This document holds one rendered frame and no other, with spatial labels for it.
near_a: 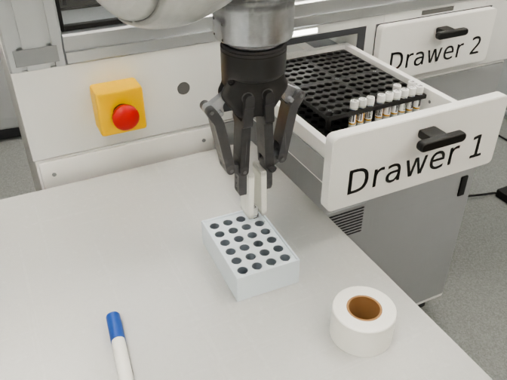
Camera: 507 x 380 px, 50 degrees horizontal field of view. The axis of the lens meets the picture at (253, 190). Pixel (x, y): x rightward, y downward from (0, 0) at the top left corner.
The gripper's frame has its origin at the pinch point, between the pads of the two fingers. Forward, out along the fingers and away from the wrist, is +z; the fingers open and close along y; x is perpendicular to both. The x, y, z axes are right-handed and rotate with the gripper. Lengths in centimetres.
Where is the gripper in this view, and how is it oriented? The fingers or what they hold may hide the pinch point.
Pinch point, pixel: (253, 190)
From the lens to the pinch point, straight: 72.5
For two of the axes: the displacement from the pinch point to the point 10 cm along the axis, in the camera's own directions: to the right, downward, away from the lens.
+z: 0.0, 8.3, 5.6
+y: -9.1, 2.3, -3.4
